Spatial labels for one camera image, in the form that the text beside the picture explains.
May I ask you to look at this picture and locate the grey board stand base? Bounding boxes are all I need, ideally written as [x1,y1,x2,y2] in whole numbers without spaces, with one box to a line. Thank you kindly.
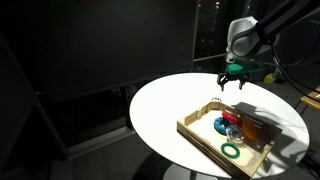
[66,125,136,158]

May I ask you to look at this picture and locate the blue toy ring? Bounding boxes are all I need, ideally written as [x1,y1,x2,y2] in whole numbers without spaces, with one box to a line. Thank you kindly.
[213,116,231,135]

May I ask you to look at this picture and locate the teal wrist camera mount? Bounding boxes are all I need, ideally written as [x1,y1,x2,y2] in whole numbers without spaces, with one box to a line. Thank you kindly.
[226,62,268,76]

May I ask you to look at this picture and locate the large black panel board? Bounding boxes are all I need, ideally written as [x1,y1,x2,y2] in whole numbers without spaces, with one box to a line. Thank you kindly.
[0,0,198,104]

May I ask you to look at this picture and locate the wooden side table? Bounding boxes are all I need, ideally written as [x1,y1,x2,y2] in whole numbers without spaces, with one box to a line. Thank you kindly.
[299,85,320,112]

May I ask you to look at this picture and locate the vertical metal frame post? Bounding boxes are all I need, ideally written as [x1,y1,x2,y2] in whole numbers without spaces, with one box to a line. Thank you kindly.
[190,0,201,73]

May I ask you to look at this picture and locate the round table pedestal base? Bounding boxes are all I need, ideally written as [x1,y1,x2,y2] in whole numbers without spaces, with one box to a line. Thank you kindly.
[162,162,221,180]

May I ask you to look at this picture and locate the red toy ring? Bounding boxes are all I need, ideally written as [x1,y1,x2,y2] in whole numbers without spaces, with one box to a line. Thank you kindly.
[221,110,244,127]

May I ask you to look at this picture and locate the small yellow object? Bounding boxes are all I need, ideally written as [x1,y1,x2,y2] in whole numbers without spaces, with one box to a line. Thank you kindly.
[263,73,275,84]

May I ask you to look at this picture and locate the orange toy ring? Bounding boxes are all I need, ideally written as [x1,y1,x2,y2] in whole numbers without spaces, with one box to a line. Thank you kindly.
[241,117,259,146]

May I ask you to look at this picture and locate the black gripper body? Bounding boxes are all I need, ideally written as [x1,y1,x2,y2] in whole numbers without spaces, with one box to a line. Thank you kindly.
[216,71,250,85]

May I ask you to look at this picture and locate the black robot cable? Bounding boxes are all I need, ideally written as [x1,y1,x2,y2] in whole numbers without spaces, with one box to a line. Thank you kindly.
[270,19,320,96]

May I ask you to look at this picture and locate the wooden tray box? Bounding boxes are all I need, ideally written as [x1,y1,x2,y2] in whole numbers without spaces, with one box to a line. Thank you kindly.
[176,100,284,180]

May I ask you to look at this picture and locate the green toy ring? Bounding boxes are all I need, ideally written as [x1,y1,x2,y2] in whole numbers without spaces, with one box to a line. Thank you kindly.
[220,142,241,160]

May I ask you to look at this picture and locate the horizontal metal frame bar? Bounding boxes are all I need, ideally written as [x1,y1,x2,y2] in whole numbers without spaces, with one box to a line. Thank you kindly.
[193,53,228,63]

